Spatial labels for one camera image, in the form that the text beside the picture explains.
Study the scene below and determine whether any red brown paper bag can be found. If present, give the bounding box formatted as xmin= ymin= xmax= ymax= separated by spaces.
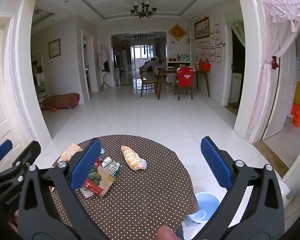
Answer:
xmin=57 ymin=143 xmax=116 ymax=198

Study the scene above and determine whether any yellow white wrapper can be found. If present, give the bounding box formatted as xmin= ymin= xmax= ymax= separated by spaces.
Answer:
xmin=121 ymin=146 xmax=147 ymax=171

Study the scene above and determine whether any light blue trash bin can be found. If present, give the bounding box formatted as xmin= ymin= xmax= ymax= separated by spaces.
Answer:
xmin=189 ymin=192 xmax=220 ymax=224

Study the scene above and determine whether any person's left hand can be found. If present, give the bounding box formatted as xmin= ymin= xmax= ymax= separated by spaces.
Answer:
xmin=7 ymin=210 xmax=19 ymax=233

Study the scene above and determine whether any person's right hand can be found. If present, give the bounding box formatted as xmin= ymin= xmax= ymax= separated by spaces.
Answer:
xmin=155 ymin=226 xmax=180 ymax=240

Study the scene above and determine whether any white panel door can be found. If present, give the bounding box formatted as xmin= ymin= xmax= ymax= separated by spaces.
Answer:
xmin=0 ymin=24 xmax=23 ymax=170

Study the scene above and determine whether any brown upholstered bench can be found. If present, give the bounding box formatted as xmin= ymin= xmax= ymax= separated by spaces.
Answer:
xmin=42 ymin=93 xmax=80 ymax=110

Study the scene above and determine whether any white shoe rack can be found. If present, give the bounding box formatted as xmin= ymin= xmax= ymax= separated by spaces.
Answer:
xmin=31 ymin=50 xmax=48 ymax=108

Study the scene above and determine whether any small white crumpled packet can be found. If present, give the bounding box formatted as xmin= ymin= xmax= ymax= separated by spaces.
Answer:
xmin=101 ymin=157 xmax=121 ymax=177

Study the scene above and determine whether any person's blue jeans leg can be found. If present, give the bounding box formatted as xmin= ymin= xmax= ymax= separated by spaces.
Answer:
xmin=175 ymin=224 xmax=185 ymax=240

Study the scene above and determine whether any brown polka dot tablecloth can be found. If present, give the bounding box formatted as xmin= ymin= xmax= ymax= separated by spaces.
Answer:
xmin=50 ymin=134 xmax=200 ymax=240

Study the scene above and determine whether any orange plastic stool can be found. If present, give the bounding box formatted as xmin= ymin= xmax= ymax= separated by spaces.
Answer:
xmin=291 ymin=103 xmax=300 ymax=127

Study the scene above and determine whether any coat stand with clothes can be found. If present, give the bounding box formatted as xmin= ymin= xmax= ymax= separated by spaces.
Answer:
xmin=98 ymin=44 xmax=110 ymax=90

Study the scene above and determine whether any wooden dining chair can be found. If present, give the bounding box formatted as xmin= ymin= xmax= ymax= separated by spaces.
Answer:
xmin=139 ymin=67 xmax=158 ymax=98

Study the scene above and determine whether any chair with red jersey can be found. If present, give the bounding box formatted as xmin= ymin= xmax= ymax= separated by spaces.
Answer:
xmin=174 ymin=67 xmax=196 ymax=101

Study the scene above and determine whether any red gift bag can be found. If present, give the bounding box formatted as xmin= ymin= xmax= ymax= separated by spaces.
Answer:
xmin=198 ymin=56 xmax=211 ymax=72

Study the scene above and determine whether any wooden dining table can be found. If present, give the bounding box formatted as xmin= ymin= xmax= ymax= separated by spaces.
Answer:
xmin=158 ymin=67 xmax=210 ymax=101

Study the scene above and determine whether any white sideboard shelf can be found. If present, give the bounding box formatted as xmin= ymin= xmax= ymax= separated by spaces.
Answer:
xmin=166 ymin=61 xmax=191 ymax=85

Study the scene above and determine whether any black chandelier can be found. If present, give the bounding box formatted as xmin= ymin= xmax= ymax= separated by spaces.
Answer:
xmin=130 ymin=0 xmax=157 ymax=18

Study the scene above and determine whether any pink lace door curtain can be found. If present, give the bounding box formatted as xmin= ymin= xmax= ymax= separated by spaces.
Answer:
xmin=249 ymin=0 xmax=300 ymax=131

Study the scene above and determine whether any framed picture left wall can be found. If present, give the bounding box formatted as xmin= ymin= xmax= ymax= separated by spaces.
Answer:
xmin=49 ymin=38 xmax=61 ymax=59

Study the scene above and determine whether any framed painting right wall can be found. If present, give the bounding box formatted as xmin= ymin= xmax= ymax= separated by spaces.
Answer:
xmin=194 ymin=17 xmax=210 ymax=40

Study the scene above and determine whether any gold diamond wall decoration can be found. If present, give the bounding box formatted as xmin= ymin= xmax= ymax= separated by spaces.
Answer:
xmin=168 ymin=24 xmax=187 ymax=41

